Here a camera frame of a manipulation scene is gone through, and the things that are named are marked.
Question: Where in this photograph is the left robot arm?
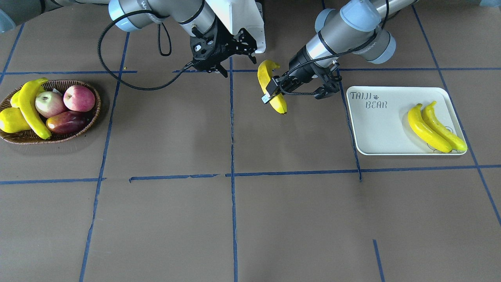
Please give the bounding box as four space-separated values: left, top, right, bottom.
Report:
263 0 415 103

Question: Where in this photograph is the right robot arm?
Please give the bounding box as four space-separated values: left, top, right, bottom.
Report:
91 0 265 76

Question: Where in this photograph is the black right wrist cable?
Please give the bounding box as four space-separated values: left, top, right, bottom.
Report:
97 10 196 91

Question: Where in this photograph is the red apple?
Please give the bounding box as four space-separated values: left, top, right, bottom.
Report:
63 85 96 112

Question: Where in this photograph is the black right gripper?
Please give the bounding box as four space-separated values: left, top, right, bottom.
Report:
190 22 257 78

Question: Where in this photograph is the yellow carambola fruit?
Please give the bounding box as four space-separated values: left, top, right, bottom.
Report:
10 87 45 108

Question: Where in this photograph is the white bear print tray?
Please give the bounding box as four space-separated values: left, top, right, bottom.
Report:
346 86 465 155

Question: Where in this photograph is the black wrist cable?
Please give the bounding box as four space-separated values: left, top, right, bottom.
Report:
97 10 196 91
278 0 390 96

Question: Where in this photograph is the brown wicker basket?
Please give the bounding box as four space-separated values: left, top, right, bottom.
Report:
0 79 101 145

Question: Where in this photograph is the yellow banana moved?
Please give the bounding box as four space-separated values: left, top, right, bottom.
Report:
407 103 452 152
421 101 468 152

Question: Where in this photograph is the yellow banana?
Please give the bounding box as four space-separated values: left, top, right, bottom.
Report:
18 78 52 140
257 60 288 115

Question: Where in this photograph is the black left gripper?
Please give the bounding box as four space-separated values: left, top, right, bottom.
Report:
261 46 341 104

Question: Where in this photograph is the dark purple plum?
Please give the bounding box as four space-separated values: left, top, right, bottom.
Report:
45 111 89 134

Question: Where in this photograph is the yellow lemon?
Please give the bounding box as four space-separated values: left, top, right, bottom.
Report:
0 107 31 133

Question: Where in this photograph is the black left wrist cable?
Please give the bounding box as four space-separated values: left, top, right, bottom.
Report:
278 0 390 96

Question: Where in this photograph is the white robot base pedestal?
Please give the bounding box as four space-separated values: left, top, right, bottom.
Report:
206 0 266 54

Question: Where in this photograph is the pale pear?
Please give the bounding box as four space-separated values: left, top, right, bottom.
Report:
35 91 68 118

